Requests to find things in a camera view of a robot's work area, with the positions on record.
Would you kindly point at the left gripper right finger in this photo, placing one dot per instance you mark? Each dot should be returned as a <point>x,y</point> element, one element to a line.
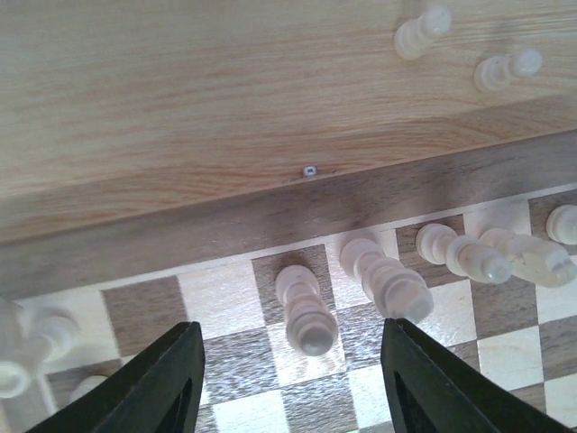
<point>430,389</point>

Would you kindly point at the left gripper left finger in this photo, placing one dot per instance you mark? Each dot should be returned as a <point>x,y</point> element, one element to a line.
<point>158,391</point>

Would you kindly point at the white piece pair one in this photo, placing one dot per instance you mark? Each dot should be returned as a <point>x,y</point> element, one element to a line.
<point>29,339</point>

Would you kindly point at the white rook chess piece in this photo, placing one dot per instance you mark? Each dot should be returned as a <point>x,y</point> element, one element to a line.
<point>561,225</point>

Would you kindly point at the wooden chess board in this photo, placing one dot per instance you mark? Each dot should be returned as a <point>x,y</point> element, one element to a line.
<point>129,282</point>

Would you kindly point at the white pawn beside board top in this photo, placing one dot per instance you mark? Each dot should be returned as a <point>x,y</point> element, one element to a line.
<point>497,72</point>

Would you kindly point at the white pawn top right board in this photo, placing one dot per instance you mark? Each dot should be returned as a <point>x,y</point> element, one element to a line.
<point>414,37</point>

